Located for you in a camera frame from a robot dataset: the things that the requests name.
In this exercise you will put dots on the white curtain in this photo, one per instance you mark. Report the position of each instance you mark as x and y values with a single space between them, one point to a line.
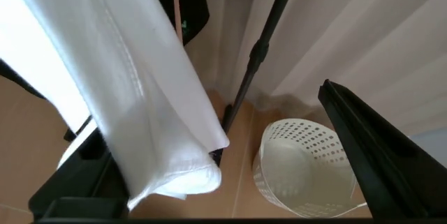
349 25

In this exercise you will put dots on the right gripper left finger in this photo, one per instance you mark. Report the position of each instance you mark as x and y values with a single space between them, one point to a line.
80 182

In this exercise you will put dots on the white printed shirt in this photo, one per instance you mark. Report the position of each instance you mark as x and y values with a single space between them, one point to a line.
122 60

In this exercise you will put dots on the black shorts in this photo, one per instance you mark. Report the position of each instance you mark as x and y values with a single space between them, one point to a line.
192 4

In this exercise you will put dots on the pink clothes hanger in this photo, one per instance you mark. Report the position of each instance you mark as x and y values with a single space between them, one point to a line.
177 7

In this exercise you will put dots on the white laundry basket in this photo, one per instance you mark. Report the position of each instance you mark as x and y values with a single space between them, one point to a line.
297 168

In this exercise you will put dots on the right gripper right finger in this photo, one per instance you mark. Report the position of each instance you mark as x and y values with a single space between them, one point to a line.
384 175

